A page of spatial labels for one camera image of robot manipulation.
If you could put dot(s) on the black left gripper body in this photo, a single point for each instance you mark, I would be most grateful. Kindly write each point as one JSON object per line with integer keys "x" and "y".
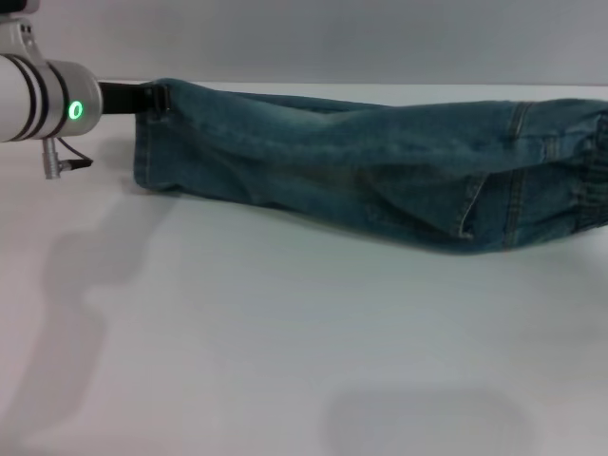
{"x": 121, "y": 99}

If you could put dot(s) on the blue denim shorts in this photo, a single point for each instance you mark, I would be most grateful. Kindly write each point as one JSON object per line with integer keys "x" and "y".
{"x": 332, "y": 157}

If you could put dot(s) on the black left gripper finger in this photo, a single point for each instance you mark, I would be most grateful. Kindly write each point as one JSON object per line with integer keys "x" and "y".
{"x": 159, "y": 99}

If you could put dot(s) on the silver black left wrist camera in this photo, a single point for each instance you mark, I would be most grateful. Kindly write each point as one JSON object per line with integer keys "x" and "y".
{"x": 19, "y": 5}

